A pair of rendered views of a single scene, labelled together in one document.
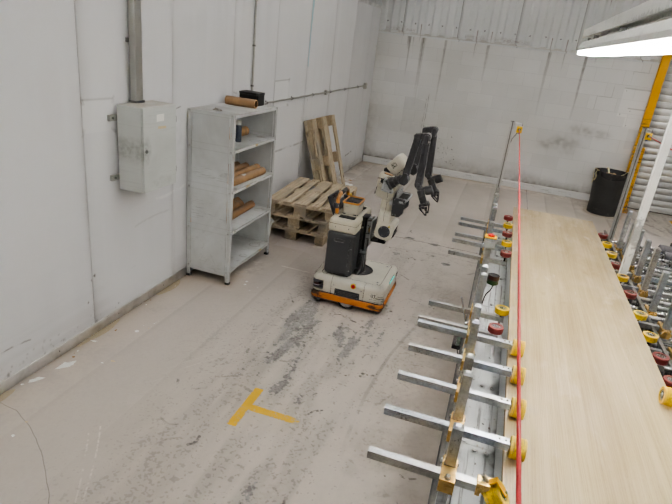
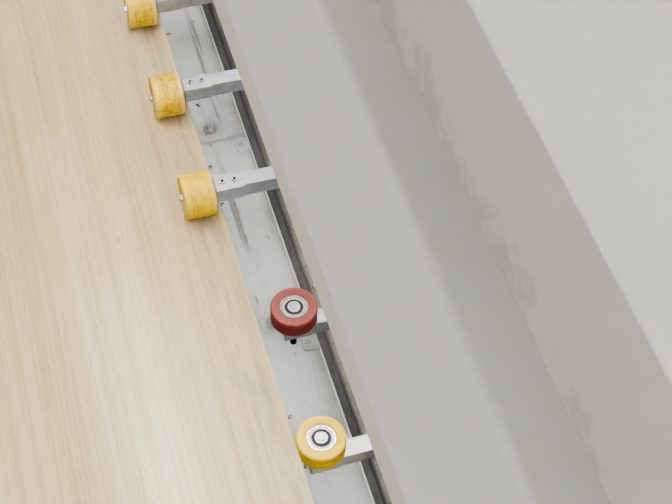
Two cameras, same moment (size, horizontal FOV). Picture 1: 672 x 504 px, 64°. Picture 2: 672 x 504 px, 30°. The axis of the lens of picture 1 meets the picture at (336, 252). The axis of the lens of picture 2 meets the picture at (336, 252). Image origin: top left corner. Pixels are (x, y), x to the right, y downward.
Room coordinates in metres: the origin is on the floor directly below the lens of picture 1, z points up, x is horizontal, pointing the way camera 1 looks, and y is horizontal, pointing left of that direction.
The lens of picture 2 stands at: (3.57, -1.53, 2.65)
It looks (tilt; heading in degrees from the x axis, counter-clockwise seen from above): 53 degrees down; 145
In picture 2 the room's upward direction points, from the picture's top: 4 degrees clockwise
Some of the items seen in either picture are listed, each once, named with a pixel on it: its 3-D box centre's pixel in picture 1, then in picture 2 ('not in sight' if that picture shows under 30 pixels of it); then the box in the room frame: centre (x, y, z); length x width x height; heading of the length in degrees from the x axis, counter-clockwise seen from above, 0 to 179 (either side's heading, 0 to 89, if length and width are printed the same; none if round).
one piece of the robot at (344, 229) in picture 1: (352, 235); not in sight; (4.59, -0.13, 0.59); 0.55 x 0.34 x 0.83; 165
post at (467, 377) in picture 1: (456, 425); not in sight; (1.66, -0.53, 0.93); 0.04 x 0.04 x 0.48; 75
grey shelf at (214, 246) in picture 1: (232, 189); not in sight; (4.96, 1.05, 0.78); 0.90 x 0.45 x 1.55; 165
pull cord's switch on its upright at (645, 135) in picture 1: (628, 190); not in sight; (4.80, -2.55, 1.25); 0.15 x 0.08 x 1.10; 165
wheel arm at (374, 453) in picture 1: (420, 468); not in sight; (1.41, -0.36, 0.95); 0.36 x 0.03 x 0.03; 75
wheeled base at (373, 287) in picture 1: (356, 280); not in sight; (4.57, -0.22, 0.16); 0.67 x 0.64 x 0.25; 75
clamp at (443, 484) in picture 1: (448, 472); not in sight; (1.40, -0.45, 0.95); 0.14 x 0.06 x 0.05; 165
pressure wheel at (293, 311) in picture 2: (494, 334); (293, 323); (2.56, -0.90, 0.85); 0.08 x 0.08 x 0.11
